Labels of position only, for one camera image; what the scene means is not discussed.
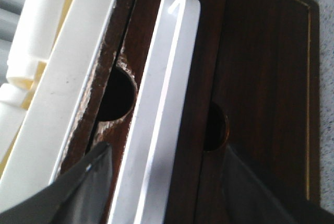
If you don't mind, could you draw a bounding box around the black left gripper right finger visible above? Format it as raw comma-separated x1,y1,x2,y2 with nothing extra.
222,146,297,223

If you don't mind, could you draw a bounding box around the white curtain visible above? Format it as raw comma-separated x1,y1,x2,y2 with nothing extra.
1,0,25,83

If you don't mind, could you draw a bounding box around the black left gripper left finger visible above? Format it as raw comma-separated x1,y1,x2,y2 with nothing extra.
1,142,113,223

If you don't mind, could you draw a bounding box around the wooden drawer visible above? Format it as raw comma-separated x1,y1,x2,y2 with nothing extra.
194,0,320,223
93,0,233,224

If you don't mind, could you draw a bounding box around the white plastic tray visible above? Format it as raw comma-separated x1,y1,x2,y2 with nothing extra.
1,0,201,223

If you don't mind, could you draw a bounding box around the dark wooden drawer cabinet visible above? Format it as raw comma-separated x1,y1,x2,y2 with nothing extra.
60,0,320,223

